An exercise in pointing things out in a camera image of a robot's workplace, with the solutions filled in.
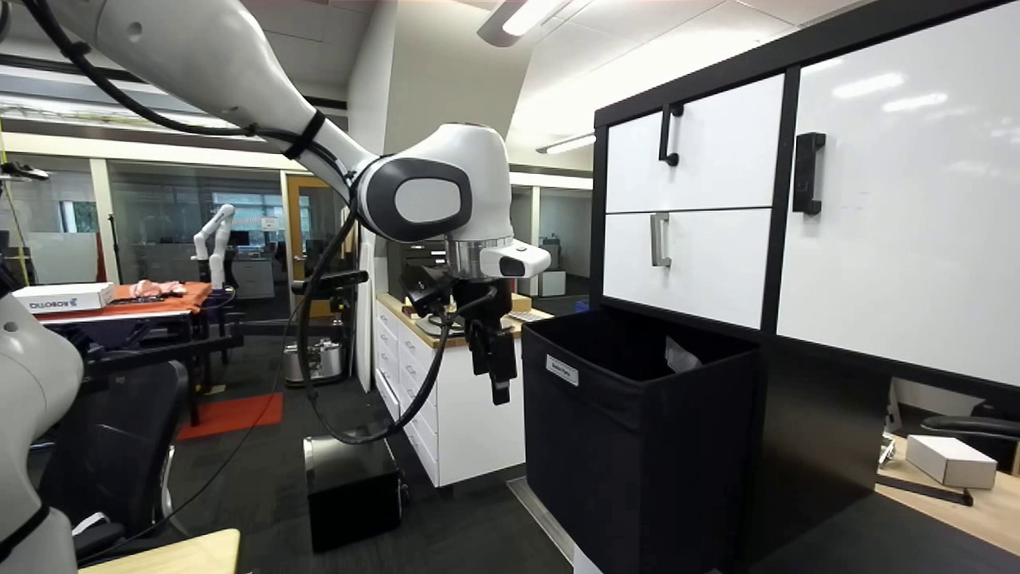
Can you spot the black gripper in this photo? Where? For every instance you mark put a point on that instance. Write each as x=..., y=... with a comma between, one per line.
x=483, y=308

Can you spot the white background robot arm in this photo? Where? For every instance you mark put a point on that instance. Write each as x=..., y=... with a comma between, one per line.
x=212, y=239

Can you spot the black fabric basket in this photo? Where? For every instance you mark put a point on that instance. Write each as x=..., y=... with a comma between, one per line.
x=638, y=456

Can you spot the white drawer cabinet wood top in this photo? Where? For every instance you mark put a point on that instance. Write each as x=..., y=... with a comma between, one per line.
x=473, y=424

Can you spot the brown cardboard box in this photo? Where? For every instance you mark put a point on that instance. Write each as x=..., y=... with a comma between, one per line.
x=524, y=303

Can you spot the silver metal pot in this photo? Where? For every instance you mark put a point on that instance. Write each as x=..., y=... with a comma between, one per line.
x=320, y=365

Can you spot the black box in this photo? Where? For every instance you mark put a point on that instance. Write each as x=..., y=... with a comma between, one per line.
x=350, y=494

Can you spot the red floor mat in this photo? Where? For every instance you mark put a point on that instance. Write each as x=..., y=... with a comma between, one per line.
x=231, y=414

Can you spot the long ceiling light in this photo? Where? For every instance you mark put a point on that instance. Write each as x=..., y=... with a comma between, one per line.
x=529, y=15

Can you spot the orange top table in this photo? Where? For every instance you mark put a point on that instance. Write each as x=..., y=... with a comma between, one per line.
x=128, y=308

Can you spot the light wooden table corner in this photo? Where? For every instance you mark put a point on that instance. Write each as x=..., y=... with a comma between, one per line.
x=171, y=555

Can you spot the black office chair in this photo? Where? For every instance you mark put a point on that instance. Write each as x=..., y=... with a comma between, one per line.
x=112, y=448

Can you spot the flat white box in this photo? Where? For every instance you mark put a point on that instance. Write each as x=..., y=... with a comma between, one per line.
x=60, y=298

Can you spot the large white cabinet door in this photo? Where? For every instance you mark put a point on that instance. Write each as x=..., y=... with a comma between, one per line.
x=914, y=210

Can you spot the small white cardboard box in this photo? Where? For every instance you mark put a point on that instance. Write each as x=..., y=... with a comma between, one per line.
x=946, y=459

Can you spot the black flat device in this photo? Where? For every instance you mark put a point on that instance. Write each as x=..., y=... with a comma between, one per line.
x=973, y=424

